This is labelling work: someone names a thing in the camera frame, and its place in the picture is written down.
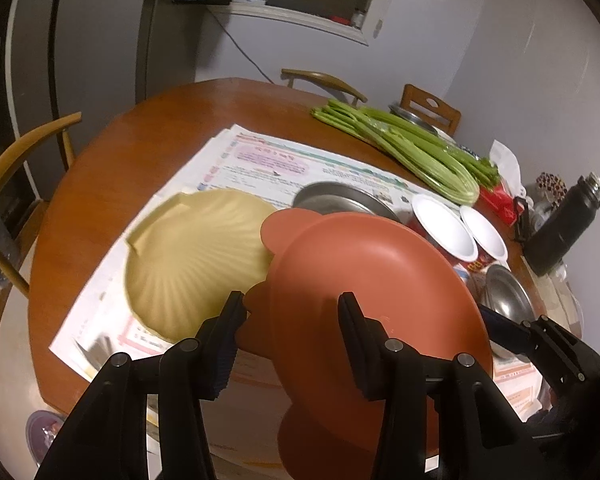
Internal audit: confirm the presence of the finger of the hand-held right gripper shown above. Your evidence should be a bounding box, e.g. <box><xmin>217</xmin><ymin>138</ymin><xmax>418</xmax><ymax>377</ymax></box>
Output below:
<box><xmin>477</xmin><ymin>306</ymin><xmax>536</xmax><ymax>358</ymax></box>

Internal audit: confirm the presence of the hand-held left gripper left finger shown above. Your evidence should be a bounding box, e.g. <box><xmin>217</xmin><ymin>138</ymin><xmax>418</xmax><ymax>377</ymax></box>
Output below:
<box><xmin>32</xmin><ymin>291</ymin><xmax>246</xmax><ymax>480</ymax></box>

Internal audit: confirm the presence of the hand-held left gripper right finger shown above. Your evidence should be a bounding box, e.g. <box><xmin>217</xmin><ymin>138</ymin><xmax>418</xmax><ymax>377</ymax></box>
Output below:
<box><xmin>337</xmin><ymin>292</ymin><xmax>551</xmax><ymax>480</ymax></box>

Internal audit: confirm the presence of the steel wide-rimmed bowl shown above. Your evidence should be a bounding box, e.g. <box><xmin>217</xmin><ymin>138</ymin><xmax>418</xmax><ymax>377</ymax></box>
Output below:
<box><xmin>482</xmin><ymin>263</ymin><xmax>537</xmax><ymax>361</ymax></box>

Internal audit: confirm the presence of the terracotta eared silicone plate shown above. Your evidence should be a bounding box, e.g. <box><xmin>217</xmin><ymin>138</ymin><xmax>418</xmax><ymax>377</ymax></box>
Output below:
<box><xmin>242</xmin><ymin>210</ymin><xmax>495</xmax><ymax>480</ymax></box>

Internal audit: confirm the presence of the beige shell-shaped plate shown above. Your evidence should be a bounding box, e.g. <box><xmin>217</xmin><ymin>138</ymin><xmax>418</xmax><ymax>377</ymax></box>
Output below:
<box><xmin>122</xmin><ymin>189</ymin><xmax>281</xmax><ymax>346</ymax></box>

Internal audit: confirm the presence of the small red paper bowl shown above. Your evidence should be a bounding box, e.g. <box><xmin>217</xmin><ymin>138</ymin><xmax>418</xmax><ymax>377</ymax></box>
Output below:
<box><xmin>459</xmin><ymin>205</ymin><xmax>510</xmax><ymax>267</ymax></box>

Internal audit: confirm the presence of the black thermos bottle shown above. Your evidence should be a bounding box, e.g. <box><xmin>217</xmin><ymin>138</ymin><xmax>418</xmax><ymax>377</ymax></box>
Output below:
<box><xmin>522</xmin><ymin>172</ymin><xmax>600</xmax><ymax>277</ymax></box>

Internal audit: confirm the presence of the red tissue pack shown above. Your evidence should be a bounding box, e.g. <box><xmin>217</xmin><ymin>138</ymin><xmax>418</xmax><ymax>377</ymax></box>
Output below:
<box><xmin>477</xmin><ymin>140</ymin><xmax>523</xmax><ymax>223</ymax></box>

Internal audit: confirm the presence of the steel flat-bottomed pan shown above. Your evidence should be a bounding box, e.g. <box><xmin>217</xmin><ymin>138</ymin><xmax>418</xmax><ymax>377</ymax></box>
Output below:
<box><xmin>291</xmin><ymin>181</ymin><xmax>401</xmax><ymax>223</ymax></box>

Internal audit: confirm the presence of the dotted patterned container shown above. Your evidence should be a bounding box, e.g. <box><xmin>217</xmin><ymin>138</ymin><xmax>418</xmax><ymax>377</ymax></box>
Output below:
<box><xmin>535</xmin><ymin>170</ymin><xmax>571</xmax><ymax>206</ymax></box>

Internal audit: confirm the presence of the celery bunch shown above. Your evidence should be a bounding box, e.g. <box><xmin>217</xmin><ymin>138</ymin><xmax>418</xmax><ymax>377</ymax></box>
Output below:
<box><xmin>311</xmin><ymin>100</ymin><xmax>481</xmax><ymax>206</ymax></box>
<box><xmin>360</xmin><ymin>105</ymin><xmax>501</xmax><ymax>186</ymax></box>

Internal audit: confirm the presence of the printed newspaper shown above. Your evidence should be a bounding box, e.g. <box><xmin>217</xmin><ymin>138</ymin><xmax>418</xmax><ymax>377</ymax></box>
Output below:
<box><xmin>49</xmin><ymin>127</ymin><xmax>543</xmax><ymax>480</ymax></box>

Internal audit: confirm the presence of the purple lidded container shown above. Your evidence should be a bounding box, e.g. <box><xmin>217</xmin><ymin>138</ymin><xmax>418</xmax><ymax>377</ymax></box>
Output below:
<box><xmin>25</xmin><ymin>410</ymin><xmax>66</xmax><ymax>466</ymax></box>

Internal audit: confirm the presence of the steel pot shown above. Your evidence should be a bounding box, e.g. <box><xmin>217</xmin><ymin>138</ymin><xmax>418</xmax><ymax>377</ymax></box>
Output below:
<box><xmin>387</xmin><ymin>102</ymin><xmax>441</xmax><ymax>136</ymax></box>

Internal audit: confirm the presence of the square-back wooden chair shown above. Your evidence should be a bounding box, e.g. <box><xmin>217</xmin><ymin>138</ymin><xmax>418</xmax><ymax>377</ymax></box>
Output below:
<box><xmin>399</xmin><ymin>84</ymin><xmax>462</xmax><ymax>137</ymax></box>

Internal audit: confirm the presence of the curved-back wooden chair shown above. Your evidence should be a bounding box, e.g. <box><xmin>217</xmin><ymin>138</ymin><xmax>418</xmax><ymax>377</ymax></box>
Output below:
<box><xmin>280</xmin><ymin>67</ymin><xmax>368</xmax><ymax>106</ymax></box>
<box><xmin>0</xmin><ymin>112</ymin><xmax>83</xmax><ymax>301</ymax></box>

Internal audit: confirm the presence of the grey refrigerator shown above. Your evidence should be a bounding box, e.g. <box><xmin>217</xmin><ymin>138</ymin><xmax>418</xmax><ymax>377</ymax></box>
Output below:
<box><xmin>5</xmin><ymin>0</ymin><xmax>181</xmax><ymax>201</ymax></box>

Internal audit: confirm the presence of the black strap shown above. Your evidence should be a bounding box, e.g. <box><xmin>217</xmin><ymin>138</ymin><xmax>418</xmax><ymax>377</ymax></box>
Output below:
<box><xmin>511</xmin><ymin>195</ymin><xmax>536</xmax><ymax>241</ymax></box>

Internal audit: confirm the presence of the black wall cable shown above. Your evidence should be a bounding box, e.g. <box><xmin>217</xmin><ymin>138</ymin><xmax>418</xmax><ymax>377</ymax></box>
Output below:
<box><xmin>205</xmin><ymin>5</ymin><xmax>276</xmax><ymax>83</ymax></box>

